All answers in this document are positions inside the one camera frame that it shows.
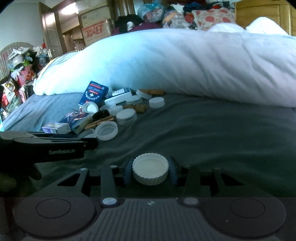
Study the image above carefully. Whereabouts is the dark blue foil pouch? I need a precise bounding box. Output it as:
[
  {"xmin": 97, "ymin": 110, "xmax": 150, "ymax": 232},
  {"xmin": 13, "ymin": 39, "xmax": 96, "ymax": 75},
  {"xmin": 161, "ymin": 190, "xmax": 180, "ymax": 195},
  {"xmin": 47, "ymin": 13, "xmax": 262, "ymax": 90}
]
[{"xmin": 58, "ymin": 110, "xmax": 92, "ymax": 134}]

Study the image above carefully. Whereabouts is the white small bottle cap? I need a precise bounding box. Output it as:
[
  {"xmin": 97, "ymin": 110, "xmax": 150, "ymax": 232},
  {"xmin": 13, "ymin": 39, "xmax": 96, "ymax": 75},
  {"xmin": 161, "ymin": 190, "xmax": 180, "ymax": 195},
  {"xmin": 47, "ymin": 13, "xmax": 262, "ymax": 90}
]
[{"xmin": 149, "ymin": 97, "xmax": 165, "ymax": 108}]

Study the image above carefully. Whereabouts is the white open jar lid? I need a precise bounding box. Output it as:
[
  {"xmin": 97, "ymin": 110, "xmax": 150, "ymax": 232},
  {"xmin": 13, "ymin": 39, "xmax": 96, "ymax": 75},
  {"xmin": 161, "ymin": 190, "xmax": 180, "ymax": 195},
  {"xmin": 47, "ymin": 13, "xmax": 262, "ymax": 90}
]
[{"xmin": 95, "ymin": 121, "xmax": 118, "ymax": 141}]

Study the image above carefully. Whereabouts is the wooden door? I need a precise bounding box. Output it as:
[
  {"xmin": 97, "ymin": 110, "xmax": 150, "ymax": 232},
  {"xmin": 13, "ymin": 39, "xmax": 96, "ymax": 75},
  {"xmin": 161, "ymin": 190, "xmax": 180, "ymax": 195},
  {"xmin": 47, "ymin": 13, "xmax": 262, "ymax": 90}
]
[{"xmin": 39, "ymin": 2, "xmax": 63, "ymax": 59}]

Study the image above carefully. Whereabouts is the dark blue cross medicine box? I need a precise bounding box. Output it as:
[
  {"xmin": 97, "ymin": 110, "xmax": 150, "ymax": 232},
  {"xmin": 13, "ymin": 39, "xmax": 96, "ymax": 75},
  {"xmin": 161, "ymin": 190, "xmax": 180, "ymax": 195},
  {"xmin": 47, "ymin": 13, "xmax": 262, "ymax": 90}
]
[{"xmin": 78, "ymin": 81, "xmax": 109, "ymax": 106}]

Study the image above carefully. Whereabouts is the white medicine box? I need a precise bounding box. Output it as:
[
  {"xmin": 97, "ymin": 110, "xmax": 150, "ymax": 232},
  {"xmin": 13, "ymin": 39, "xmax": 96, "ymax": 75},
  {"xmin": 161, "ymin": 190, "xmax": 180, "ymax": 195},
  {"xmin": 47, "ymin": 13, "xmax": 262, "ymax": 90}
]
[{"xmin": 104, "ymin": 87, "xmax": 132, "ymax": 106}]

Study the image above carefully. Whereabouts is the clothes pile beside bed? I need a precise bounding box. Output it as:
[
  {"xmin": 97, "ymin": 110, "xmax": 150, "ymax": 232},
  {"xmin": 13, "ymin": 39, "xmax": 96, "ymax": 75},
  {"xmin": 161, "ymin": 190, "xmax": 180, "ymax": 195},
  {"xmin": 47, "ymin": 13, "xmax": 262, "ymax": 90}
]
[{"xmin": 111, "ymin": 1, "xmax": 234, "ymax": 36}]

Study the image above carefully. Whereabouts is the light blue folded duvet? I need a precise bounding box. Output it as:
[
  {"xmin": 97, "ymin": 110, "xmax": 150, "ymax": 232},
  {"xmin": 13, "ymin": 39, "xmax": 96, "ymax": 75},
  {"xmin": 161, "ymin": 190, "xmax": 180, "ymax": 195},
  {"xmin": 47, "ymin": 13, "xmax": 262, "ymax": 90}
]
[{"xmin": 33, "ymin": 18, "xmax": 295, "ymax": 108}]

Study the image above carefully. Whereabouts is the white ribbed jar lid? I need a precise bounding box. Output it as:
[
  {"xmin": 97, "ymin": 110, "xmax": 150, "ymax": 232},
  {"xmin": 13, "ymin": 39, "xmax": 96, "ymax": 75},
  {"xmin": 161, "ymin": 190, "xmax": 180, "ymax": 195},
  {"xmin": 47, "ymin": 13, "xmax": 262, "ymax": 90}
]
[{"xmin": 132, "ymin": 153, "xmax": 169, "ymax": 186}]

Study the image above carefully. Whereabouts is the wooden headboard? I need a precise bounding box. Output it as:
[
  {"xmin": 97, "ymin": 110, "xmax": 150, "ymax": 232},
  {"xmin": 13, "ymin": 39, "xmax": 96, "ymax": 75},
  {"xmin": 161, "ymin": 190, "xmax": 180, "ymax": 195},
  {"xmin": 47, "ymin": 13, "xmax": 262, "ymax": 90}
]
[{"xmin": 234, "ymin": 0, "xmax": 295, "ymax": 36}]

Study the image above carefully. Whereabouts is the pile of bags and clothes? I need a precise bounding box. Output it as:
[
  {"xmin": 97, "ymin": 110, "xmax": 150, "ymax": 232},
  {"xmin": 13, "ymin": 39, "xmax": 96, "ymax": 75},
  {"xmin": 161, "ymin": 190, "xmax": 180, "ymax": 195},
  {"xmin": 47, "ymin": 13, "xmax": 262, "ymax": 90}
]
[{"xmin": 1, "ymin": 42, "xmax": 49, "ymax": 119}]

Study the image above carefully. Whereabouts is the pair of wooden clothespins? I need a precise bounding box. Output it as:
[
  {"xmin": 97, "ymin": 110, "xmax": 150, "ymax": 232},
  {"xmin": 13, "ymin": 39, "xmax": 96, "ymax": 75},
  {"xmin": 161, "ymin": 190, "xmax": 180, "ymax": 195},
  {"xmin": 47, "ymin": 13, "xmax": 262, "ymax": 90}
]
[{"xmin": 85, "ymin": 116, "xmax": 115, "ymax": 130}]

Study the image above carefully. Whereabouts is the white flat jar lid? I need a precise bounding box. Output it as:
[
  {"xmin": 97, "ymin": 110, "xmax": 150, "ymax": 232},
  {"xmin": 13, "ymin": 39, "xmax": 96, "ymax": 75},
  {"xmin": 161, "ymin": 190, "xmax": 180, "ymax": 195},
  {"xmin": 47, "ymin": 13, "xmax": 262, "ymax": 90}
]
[{"xmin": 116, "ymin": 108, "xmax": 137, "ymax": 125}]

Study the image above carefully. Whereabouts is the purple yellow-arrow cream box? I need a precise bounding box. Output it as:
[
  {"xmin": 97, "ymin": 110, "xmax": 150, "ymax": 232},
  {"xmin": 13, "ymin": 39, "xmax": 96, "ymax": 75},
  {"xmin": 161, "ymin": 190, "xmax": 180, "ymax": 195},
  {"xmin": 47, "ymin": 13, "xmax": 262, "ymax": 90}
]
[{"xmin": 42, "ymin": 123, "xmax": 71, "ymax": 134}]

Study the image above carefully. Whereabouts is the red floral pillow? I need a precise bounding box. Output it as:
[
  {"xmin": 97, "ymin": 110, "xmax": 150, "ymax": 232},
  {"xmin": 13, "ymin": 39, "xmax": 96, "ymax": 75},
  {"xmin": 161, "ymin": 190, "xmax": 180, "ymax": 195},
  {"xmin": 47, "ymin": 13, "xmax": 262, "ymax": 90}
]
[{"xmin": 192, "ymin": 8, "xmax": 235, "ymax": 31}]

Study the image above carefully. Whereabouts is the black round cap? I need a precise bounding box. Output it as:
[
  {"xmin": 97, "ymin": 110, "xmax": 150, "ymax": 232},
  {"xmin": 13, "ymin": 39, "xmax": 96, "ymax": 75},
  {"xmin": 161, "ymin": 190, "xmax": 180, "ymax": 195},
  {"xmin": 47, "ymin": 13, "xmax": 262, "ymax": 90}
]
[{"xmin": 92, "ymin": 109, "xmax": 110, "ymax": 121}]

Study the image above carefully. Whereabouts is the large cardboard box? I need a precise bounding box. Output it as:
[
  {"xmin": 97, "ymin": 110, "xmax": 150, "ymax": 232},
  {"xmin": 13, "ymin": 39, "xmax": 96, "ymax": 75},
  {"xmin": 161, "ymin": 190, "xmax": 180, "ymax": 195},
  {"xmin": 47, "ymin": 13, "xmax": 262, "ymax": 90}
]
[{"xmin": 76, "ymin": 1, "xmax": 114, "ymax": 47}]

